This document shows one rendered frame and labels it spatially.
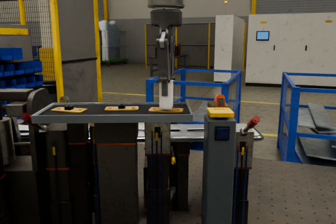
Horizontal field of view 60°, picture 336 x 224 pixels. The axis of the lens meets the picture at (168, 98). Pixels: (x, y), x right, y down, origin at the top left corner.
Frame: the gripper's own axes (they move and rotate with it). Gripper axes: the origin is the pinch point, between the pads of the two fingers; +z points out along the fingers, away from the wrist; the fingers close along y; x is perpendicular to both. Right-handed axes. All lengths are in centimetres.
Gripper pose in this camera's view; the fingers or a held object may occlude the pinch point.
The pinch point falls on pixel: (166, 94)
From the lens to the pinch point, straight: 72.3
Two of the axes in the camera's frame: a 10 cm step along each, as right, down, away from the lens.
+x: -9.9, -0.3, 1.5
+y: 1.5, -2.0, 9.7
